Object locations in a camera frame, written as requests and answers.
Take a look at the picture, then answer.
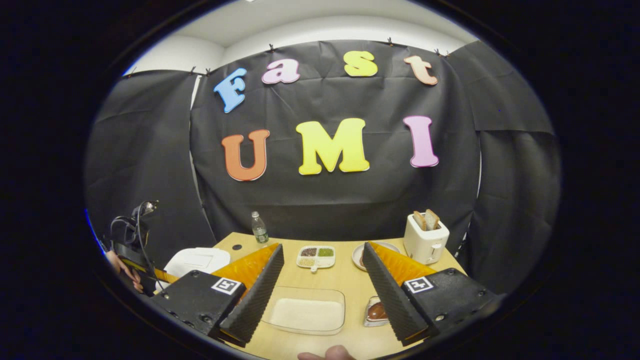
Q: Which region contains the white round plate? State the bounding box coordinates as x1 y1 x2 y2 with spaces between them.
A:
352 241 401 272

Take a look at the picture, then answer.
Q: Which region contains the clear plastic rice container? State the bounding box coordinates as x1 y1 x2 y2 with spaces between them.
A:
261 286 346 336

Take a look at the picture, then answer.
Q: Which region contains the black backdrop cloth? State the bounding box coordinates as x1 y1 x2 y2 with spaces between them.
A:
85 40 561 296

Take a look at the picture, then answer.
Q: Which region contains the white toaster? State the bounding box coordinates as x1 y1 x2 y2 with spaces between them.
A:
403 212 450 265

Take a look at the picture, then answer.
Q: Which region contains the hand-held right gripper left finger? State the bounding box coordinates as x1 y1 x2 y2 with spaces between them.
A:
150 243 285 346

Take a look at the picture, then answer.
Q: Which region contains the clear plastic water bottle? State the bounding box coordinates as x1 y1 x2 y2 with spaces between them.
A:
251 211 269 245

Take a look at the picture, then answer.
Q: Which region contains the white rice cooker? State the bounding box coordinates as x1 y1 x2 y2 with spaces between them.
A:
164 247 231 281

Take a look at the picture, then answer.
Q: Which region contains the white rice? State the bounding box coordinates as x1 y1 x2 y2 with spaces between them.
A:
271 298 343 332

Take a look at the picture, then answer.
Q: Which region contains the white divided grain tray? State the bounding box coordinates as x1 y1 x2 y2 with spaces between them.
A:
296 245 336 273

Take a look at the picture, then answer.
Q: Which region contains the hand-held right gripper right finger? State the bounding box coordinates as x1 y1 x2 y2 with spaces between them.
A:
362 242 503 347

